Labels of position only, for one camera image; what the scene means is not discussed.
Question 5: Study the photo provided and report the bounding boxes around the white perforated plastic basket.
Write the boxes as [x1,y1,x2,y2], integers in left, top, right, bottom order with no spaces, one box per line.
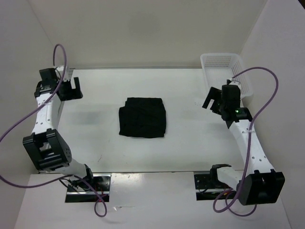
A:
[200,53,244,97]

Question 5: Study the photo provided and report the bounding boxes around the black shorts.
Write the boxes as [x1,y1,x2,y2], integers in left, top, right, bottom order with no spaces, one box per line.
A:
[119,97,166,138]

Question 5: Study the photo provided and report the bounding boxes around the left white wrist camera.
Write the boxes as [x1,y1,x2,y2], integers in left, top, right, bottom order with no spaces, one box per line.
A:
[55,65,73,82]

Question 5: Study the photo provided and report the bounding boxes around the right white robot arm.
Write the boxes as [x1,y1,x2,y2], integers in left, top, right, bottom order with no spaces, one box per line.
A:
[203,84,285,206]

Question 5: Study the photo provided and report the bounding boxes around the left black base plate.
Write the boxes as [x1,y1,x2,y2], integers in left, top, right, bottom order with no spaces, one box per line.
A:
[64,174,111,203]

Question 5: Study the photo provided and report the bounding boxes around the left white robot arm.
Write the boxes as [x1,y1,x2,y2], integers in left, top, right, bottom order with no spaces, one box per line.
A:
[22,66,95,191]

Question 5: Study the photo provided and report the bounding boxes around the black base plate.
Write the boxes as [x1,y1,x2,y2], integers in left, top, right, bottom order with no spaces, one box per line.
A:
[64,174,111,203]
[193,171,230,201]

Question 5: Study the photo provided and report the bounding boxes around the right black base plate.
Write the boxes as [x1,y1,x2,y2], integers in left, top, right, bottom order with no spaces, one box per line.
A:
[193,171,230,201]

